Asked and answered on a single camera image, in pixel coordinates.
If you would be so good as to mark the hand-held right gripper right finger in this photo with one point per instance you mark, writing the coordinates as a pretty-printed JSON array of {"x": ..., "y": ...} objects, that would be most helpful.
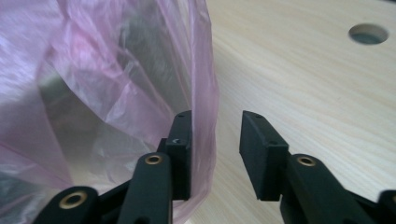
[{"x": 261, "y": 161}]

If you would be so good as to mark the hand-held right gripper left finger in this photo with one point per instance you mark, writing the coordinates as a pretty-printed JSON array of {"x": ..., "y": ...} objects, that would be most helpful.
[{"x": 180, "y": 155}]

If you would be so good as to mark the pink plastic bag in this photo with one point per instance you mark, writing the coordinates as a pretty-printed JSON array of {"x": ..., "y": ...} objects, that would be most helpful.
[{"x": 77, "y": 77}]

